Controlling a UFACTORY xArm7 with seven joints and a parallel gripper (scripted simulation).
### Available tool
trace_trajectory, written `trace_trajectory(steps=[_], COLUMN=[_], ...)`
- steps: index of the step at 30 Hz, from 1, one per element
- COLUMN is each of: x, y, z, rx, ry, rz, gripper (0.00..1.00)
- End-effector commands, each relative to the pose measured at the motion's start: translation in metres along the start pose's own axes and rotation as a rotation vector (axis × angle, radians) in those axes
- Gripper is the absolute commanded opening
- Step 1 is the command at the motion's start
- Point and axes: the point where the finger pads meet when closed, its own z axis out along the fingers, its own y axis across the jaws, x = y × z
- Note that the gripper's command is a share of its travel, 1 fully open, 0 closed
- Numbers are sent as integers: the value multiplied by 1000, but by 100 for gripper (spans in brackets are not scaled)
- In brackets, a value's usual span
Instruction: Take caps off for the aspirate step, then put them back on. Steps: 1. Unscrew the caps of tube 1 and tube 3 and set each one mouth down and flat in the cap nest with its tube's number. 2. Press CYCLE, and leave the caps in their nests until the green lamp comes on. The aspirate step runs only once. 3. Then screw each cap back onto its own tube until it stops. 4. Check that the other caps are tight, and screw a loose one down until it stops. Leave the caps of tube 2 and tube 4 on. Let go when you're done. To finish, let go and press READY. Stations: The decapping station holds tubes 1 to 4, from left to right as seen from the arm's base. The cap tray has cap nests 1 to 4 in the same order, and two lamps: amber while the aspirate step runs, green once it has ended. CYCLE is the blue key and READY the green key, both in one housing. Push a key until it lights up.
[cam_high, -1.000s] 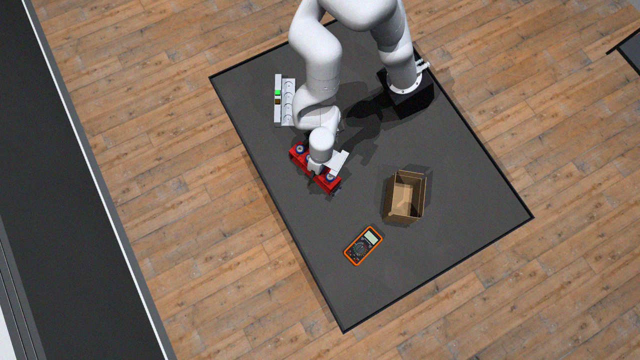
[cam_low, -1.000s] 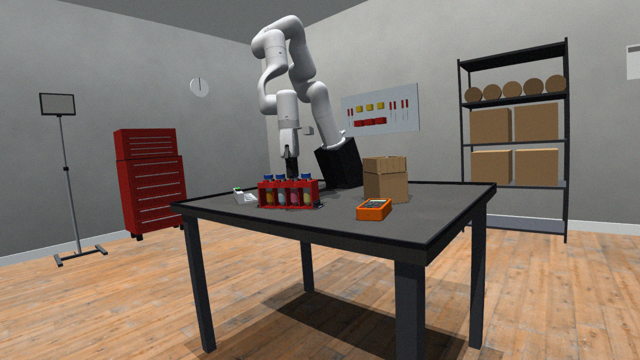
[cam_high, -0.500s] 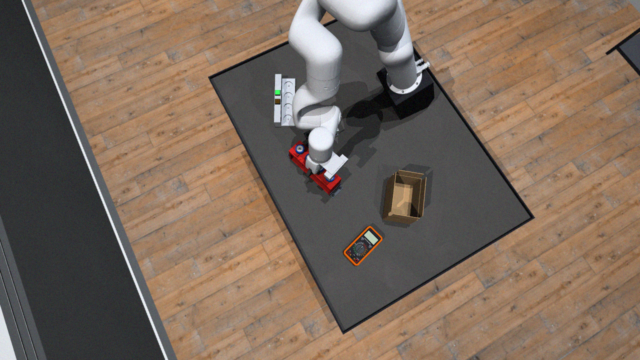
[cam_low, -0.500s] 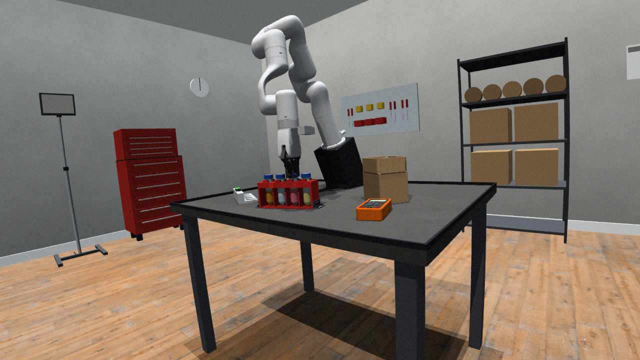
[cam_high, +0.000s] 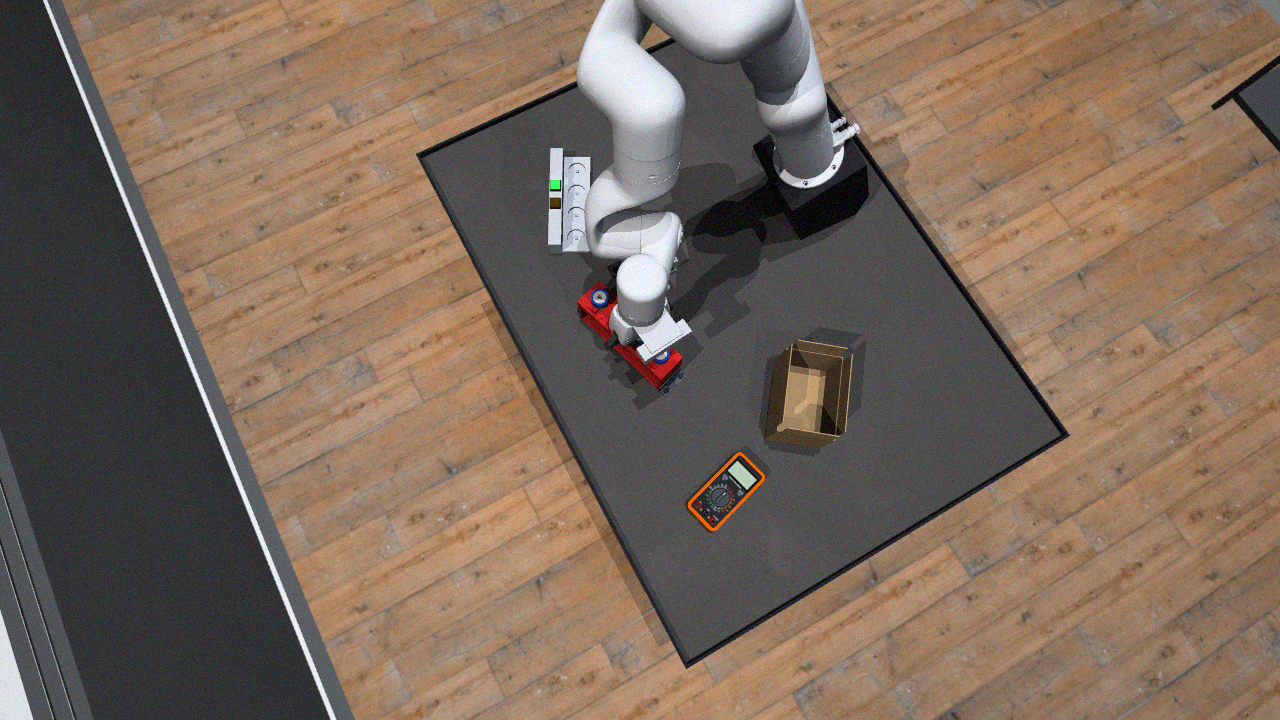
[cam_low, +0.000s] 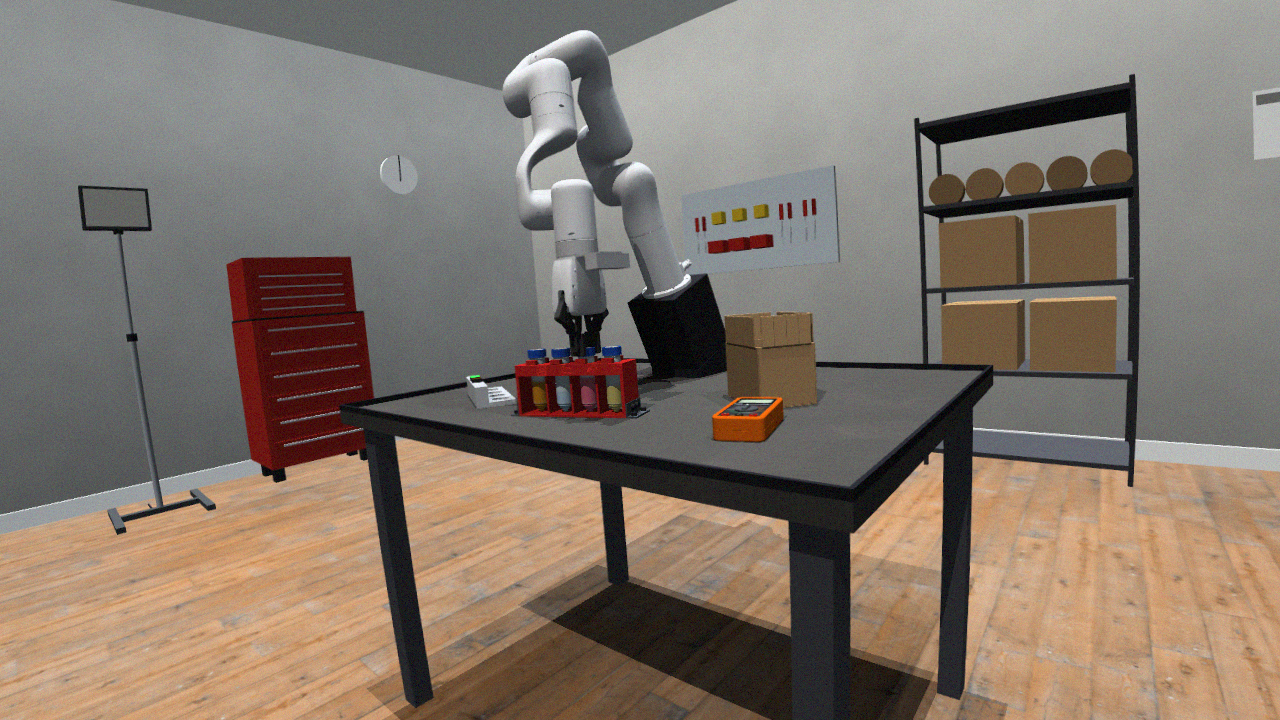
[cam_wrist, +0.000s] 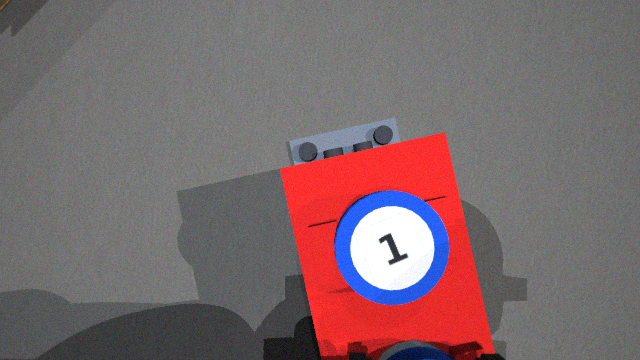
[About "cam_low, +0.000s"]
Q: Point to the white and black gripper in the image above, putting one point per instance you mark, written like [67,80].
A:
[582,292]

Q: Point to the orange digital multimeter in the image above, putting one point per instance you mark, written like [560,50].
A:
[748,419]

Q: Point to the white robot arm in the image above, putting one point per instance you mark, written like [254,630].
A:
[543,90]

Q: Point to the brown cardboard box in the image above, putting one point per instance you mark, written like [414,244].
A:
[784,366]

